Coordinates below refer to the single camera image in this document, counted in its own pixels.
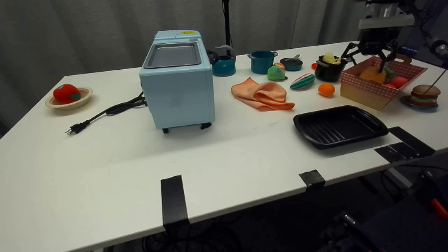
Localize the black table clamp middle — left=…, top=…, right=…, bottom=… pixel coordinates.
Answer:
left=299, top=169, right=325, bottom=189

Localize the black table clamp right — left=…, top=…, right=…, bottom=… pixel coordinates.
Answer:
left=375, top=126, right=435, bottom=163

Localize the dark toy frying pan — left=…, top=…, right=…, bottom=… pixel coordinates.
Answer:
left=280, top=54, right=302, bottom=71

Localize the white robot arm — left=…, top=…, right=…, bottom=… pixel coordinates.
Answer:
left=340, top=0, right=448, bottom=68

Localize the green plush avocado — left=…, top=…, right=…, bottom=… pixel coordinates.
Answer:
left=267, top=64, right=287, bottom=81

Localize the beige shallow bowl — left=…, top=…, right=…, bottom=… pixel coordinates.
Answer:
left=45, top=86, right=94, bottom=110

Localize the black table clamp left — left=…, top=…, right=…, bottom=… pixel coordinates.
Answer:
left=161, top=175, right=187, bottom=228

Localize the black toy pot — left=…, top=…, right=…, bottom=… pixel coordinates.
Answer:
left=315, top=54, right=347, bottom=82

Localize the red plush tomato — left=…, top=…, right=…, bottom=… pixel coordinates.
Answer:
left=53, top=84, right=81, bottom=103

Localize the black power cord with plug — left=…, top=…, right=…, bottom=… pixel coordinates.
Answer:
left=64, top=91, right=148, bottom=137

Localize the teal toy pot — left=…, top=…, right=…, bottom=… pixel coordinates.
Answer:
left=248, top=50, right=277, bottom=74

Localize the black camera stand pole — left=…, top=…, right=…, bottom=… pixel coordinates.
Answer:
left=221, top=0, right=231, bottom=46

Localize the striped green plush cucumber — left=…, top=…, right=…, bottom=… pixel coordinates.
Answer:
left=290, top=74, right=315, bottom=89

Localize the black table clamp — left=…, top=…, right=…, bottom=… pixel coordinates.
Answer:
left=375, top=126, right=435, bottom=163
left=161, top=175, right=187, bottom=228
left=299, top=169, right=325, bottom=189

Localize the orange folded cloth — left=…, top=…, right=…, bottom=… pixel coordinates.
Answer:
left=231, top=77, right=295, bottom=110

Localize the light blue toaster oven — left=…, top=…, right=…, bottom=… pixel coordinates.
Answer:
left=138, top=29, right=215, bottom=133

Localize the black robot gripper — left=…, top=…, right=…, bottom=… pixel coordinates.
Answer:
left=340, top=28, right=399, bottom=71

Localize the plush burger toy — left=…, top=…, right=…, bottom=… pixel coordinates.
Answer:
left=400, top=84, right=441, bottom=110

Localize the dark teal toy kettle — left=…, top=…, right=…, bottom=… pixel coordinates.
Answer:
left=207, top=44, right=236, bottom=77

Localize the red plush fruit in box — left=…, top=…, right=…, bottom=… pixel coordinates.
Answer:
left=385, top=77, right=407, bottom=89

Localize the small orange plush fruit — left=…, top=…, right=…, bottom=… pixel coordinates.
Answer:
left=318, top=82, right=334, bottom=96

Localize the yellow plush banana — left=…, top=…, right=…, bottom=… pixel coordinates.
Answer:
left=322, top=53, right=341, bottom=64

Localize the red checkered carton box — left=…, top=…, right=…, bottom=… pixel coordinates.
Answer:
left=340, top=56, right=425, bottom=110

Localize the black ribbed tray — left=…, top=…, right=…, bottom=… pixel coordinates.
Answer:
left=292, top=105, right=388, bottom=149

